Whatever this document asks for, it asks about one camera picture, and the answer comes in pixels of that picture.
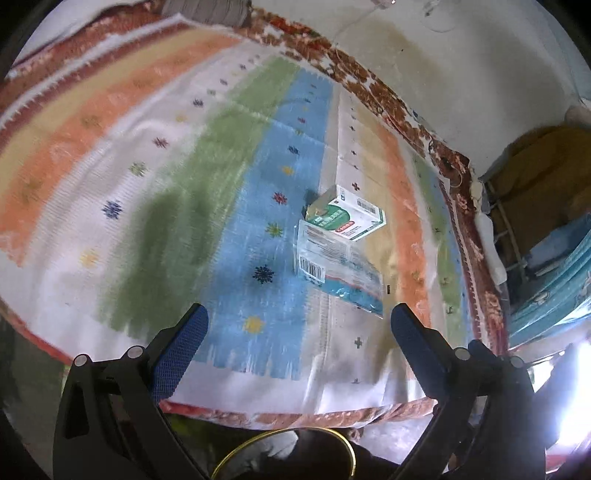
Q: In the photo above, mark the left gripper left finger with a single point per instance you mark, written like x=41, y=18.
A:
x=109, y=423

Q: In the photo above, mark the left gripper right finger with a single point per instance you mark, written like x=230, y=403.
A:
x=457, y=379

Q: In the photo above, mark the green white medicine box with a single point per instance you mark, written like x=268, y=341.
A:
x=345, y=214

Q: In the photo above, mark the gold rimmed trash can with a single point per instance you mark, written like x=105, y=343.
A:
x=291, y=453

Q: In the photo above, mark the floral red brown blanket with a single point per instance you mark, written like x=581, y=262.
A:
x=392, y=138

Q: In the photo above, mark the blue patterned hanging cloth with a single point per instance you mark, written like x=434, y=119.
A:
x=558, y=282

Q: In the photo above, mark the clear blue printed package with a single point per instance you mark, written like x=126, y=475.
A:
x=338, y=268

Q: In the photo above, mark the mustard hanging garment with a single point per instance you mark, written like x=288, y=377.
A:
x=545, y=181

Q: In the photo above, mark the striped colourful bed mat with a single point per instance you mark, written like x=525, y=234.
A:
x=208, y=207

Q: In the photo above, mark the grey striped pillow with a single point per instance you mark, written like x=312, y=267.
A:
x=231, y=13

